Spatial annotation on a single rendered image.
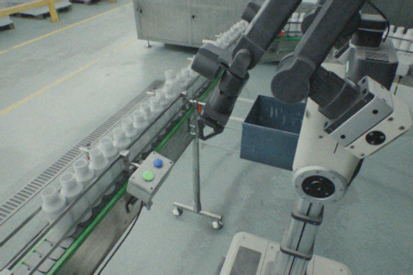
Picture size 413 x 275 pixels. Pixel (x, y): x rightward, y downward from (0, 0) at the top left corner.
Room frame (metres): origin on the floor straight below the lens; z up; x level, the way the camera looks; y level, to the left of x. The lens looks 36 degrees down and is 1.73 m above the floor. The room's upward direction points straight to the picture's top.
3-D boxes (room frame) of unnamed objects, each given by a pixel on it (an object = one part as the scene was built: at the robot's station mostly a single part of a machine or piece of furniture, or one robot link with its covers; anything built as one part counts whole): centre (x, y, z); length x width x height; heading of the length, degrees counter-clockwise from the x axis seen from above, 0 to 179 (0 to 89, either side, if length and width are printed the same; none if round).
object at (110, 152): (0.75, 0.32, 1.08); 0.06 x 0.06 x 0.17
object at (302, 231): (0.74, -0.38, 0.66); 0.11 x 0.11 x 0.40; 68
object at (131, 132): (0.86, 0.28, 1.08); 0.06 x 0.06 x 0.17
